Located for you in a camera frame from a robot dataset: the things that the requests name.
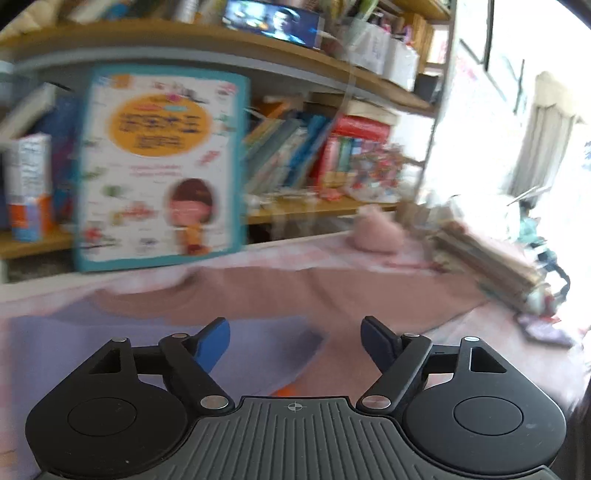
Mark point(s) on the row of slanted colourful books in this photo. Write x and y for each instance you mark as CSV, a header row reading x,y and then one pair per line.
x,y
286,152

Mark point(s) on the smartphone showing video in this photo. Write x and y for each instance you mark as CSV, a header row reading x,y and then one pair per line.
x,y
272,18

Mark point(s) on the beige curtain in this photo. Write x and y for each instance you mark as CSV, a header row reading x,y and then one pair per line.
x,y
549,138

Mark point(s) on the stack of notebooks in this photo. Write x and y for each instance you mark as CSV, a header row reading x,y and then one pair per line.
x,y
480,263

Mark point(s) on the pink checked table mat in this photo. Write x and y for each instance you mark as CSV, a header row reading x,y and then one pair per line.
x,y
485,350

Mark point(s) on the pink plush toy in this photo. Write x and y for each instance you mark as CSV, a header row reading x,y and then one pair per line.
x,y
376,233

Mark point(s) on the pink and purple knit sweater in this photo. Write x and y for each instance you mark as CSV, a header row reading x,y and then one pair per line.
x,y
323,295

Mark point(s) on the teal bordered children's picture book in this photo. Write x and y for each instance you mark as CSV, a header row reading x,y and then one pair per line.
x,y
152,115

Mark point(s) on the small black box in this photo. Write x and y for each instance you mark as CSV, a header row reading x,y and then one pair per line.
x,y
426,87

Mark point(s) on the white storage box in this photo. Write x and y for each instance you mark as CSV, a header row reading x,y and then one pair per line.
x,y
369,48
404,64

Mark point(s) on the wooden bookshelf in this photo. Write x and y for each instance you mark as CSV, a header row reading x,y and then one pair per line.
x,y
184,44

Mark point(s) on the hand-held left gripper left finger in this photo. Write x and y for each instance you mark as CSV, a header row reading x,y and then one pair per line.
x,y
214,344

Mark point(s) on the white and orange carton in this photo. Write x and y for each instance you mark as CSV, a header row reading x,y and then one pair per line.
x,y
27,175

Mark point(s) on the colourful paper flower bouquet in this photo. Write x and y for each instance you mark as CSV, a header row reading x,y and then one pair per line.
x,y
383,170

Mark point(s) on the thick red dictionary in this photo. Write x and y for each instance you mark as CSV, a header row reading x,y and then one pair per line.
x,y
364,127

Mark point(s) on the beige wooden organiser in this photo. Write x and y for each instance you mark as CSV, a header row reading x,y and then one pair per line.
x,y
415,214

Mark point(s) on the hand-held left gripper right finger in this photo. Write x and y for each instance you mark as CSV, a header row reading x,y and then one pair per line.
x,y
376,344

